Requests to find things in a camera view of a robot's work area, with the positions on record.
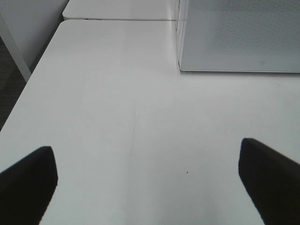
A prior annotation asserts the white rear table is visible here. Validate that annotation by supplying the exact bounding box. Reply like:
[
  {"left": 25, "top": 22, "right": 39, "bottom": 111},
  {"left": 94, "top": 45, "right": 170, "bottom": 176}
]
[{"left": 62, "top": 0, "right": 179, "bottom": 21}]

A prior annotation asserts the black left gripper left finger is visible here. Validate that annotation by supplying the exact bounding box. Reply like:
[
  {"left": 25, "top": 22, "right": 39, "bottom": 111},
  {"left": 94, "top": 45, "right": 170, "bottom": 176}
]
[{"left": 0, "top": 146, "right": 58, "bottom": 225}]

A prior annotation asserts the white microwave door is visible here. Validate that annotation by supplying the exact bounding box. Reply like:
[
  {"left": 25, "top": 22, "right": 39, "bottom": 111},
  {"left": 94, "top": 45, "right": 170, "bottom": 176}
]
[{"left": 180, "top": 0, "right": 300, "bottom": 73}]

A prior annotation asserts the white microwave oven body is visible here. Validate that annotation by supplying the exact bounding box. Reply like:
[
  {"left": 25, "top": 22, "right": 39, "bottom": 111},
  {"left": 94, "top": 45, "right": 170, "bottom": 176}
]
[{"left": 174, "top": 0, "right": 189, "bottom": 65}]

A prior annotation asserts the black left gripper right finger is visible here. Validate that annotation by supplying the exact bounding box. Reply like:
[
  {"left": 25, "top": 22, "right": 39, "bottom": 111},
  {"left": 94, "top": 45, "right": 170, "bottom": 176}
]
[{"left": 238, "top": 138, "right": 300, "bottom": 225}]

